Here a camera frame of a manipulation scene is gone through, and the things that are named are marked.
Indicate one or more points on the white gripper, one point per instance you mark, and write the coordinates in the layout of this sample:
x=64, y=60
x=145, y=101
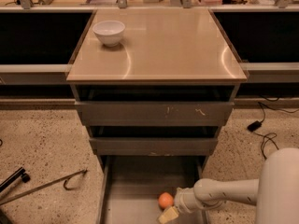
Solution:
x=180, y=200

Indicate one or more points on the orange fruit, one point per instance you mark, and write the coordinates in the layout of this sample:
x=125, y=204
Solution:
x=165, y=200

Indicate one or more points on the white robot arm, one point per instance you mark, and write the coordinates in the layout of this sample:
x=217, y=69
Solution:
x=275, y=194

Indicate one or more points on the bottom grey drawer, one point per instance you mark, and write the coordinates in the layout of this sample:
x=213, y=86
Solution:
x=133, y=184

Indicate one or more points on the grey drawer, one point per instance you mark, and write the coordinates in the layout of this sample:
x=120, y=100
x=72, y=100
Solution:
x=154, y=141
x=154, y=105
x=133, y=184

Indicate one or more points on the middle grey drawer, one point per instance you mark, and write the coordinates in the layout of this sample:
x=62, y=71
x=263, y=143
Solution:
x=154, y=141

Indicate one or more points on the grey drawer cabinet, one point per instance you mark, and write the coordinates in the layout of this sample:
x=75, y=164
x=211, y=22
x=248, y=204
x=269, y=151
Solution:
x=161, y=46

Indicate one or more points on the top grey drawer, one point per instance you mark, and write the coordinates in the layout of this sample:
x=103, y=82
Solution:
x=154, y=105

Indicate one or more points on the metal hooked rod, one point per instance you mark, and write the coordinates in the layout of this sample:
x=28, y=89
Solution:
x=65, y=180

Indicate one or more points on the black power adapter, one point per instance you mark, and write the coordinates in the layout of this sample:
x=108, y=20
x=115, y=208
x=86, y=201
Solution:
x=254, y=126

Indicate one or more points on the black tube on floor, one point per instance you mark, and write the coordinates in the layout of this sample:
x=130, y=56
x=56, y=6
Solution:
x=20, y=173

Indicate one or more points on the white ceramic bowl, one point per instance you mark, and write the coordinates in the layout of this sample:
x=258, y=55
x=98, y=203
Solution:
x=109, y=33

